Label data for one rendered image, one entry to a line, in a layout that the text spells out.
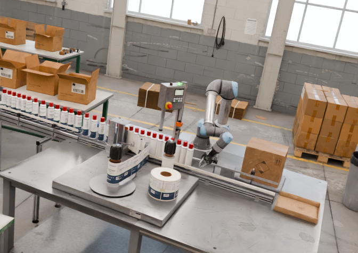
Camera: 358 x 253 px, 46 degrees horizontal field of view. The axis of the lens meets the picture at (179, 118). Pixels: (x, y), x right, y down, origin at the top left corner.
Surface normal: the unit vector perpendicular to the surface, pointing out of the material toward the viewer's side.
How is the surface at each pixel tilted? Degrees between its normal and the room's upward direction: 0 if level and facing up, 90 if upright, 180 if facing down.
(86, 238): 1
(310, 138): 87
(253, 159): 90
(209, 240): 0
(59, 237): 1
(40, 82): 90
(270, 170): 90
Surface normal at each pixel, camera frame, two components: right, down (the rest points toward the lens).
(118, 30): -0.25, 0.28
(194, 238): 0.15, -0.94
